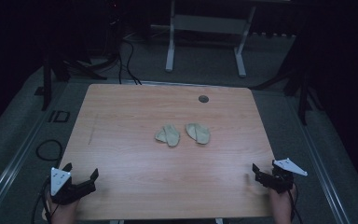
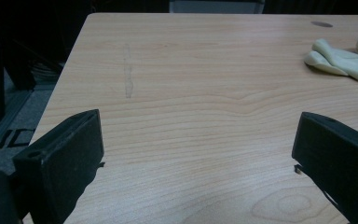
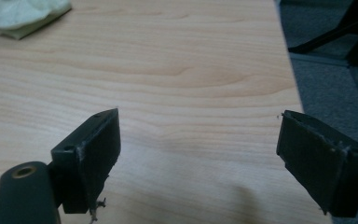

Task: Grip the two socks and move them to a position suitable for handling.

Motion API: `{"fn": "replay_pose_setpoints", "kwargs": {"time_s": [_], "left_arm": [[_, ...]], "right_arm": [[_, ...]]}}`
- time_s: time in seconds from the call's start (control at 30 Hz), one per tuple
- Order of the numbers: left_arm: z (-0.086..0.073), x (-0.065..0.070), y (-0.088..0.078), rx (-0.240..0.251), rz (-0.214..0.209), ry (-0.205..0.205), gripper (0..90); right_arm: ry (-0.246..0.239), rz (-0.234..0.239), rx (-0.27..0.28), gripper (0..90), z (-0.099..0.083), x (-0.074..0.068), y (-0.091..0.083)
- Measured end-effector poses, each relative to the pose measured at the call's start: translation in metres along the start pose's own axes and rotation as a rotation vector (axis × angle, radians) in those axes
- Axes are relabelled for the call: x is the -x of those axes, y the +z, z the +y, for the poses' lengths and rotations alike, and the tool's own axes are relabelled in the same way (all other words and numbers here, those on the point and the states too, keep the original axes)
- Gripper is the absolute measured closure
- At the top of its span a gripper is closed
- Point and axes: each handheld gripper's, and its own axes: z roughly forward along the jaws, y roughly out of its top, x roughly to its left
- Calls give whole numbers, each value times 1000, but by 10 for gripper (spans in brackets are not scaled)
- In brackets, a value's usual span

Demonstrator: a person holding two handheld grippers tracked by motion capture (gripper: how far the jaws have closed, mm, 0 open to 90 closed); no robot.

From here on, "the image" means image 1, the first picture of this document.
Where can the person's left hand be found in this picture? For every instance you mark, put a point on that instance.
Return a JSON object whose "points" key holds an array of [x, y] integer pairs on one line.
{"points": [[63, 213]]}

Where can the beige ankle sock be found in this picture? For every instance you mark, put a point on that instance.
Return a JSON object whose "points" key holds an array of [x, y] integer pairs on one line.
{"points": [[200, 133], [171, 135]]}

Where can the person's right hand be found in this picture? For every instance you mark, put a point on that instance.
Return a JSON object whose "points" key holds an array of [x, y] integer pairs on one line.
{"points": [[281, 202]]}

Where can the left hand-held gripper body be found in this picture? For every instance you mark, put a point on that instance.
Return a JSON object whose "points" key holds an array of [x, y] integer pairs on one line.
{"points": [[59, 182]]}

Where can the grey round table grommet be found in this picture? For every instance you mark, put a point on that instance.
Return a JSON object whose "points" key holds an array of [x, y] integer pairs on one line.
{"points": [[203, 99]]}

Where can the black metal stand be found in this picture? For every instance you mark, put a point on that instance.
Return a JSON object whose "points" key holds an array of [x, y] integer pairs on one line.
{"points": [[46, 81], [303, 93]]}

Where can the white desk frame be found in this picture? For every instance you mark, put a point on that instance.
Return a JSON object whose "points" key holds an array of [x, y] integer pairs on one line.
{"points": [[209, 24]]}

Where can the metal floor rail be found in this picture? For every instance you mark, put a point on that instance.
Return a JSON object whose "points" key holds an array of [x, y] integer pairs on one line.
{"points": [[9, 174], [320, 174]]}

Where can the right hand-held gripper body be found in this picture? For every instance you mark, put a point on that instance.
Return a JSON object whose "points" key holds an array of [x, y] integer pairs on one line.
{"points": [[281, 180]]}

